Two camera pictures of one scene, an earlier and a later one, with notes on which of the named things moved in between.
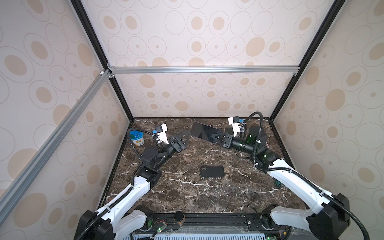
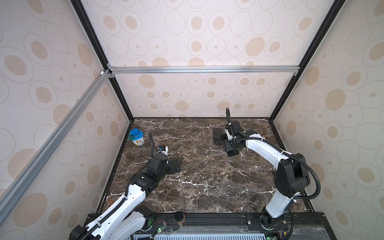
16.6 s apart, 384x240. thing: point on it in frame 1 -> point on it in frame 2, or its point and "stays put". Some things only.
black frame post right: (333, 15) stays put
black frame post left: (78, 6) stays put
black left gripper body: (169, 149) -> (168, 168)
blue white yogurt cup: (137, 137) stays put
